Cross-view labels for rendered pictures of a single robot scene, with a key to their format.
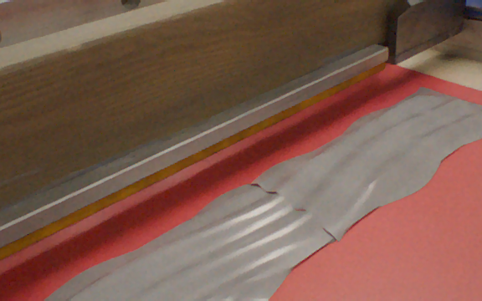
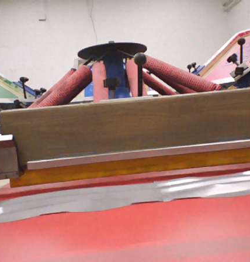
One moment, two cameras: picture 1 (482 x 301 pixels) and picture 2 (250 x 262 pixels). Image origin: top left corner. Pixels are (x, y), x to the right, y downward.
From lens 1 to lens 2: 0.19 m
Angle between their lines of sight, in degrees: 42
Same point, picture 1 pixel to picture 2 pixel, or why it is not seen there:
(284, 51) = (188, 127)
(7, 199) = (51, 154)
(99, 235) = (82, 186)
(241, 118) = (153, 150)
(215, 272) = (101, 196)
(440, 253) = (208, 214)
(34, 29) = not seen: hidden behind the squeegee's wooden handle
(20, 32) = not seen: hidden behind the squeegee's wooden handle
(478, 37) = not seen: outside the picture
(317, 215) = (163, 190)
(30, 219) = (52, 161)
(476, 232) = (242, 213)
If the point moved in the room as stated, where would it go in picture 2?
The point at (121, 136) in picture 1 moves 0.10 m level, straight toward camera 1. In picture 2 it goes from (99, 144) to (58, 159)
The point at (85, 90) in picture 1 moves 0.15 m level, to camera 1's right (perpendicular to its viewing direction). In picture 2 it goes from (87, 121) to (207, 111)
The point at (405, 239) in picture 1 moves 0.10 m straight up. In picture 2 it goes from (197, 207) to (188, 92)
